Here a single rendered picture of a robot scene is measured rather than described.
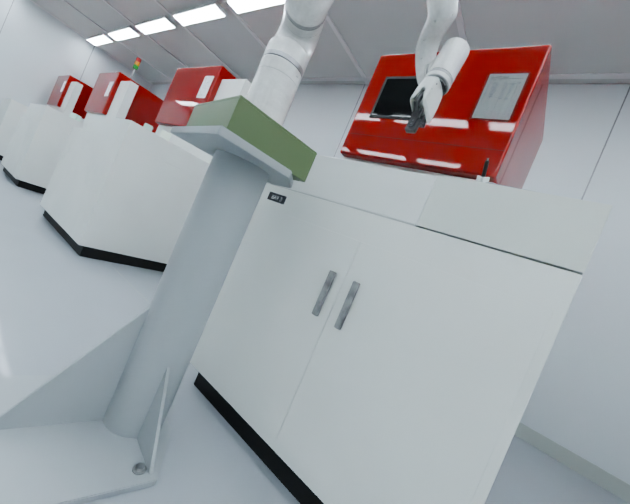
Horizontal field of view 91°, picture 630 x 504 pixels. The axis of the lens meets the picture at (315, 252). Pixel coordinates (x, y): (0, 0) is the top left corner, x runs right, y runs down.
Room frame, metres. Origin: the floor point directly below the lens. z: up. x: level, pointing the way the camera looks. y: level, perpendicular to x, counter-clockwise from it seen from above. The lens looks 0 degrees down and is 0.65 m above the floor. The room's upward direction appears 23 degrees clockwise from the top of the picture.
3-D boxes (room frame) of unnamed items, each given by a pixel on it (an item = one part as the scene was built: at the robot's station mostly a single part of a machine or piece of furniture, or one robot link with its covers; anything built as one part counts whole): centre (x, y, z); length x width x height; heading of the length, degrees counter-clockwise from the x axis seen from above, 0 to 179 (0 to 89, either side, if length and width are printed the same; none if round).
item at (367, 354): (1.14, -0.29, 0.41); 0.96 x 0.64 x 0.82; 54
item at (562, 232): (0.96, -0.54, 0.89); 0.62 x 0.35 x 0.14; 144
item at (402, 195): (1.01, -0.02, 0.89); 0.55 x 0.09 x 0.14; 54
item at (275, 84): (0.88, 0.29, 1.00); 0.19 x 0.19 x 0.18
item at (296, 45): (0.92, 0.30, 1.21); 0.19 x 0.12 x 0.24; 12
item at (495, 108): (1.81, -0.45, 1.52); 0.81 x 0.75 x 0.60; 54
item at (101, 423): (0.80, 0.36, 0.41); 0.51 x 0.44 x 0.82; 135
